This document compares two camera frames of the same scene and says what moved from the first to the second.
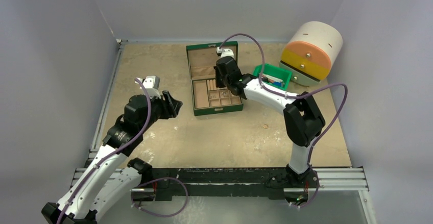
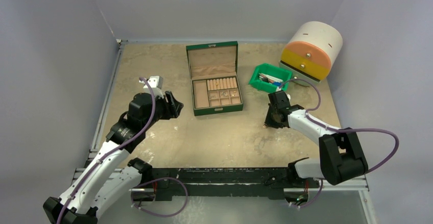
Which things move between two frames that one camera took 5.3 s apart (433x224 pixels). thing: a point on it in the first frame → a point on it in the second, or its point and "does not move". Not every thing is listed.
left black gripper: x=170 y=106 does not move
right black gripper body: x=220 y=72 → x=275 y=113
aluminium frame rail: x=93 y=147 does not move
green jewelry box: x=207 y=98 does not move
